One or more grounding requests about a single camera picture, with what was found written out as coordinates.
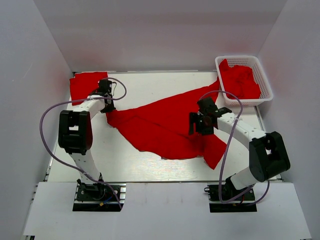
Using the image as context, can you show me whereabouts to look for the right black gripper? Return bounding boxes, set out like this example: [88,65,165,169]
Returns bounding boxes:
[188,112,215,136]

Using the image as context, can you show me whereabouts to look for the folded red t shirt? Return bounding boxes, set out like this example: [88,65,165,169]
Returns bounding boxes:
[69,71,108,101]

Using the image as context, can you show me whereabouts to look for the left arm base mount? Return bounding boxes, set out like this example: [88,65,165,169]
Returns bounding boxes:
[72,183,126,212]

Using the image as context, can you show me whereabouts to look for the red t shirt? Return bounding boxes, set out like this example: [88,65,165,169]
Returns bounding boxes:
[106,81,226,169]
[69,71,108,101]

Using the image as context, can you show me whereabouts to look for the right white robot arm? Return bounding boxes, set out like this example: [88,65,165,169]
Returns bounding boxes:
[189,97,291,200]

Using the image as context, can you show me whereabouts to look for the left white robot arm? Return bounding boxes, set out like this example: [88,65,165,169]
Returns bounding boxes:
[58,78,115,200]

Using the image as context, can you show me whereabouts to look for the red t shirts in basket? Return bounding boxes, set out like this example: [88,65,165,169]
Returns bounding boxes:
[219,59,261,100]

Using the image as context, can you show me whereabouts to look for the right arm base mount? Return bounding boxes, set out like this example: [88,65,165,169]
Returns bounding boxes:
[203,184,258,214]

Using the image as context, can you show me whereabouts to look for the white plastic basket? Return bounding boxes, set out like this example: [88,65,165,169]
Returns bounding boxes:
[215,55,273,106]

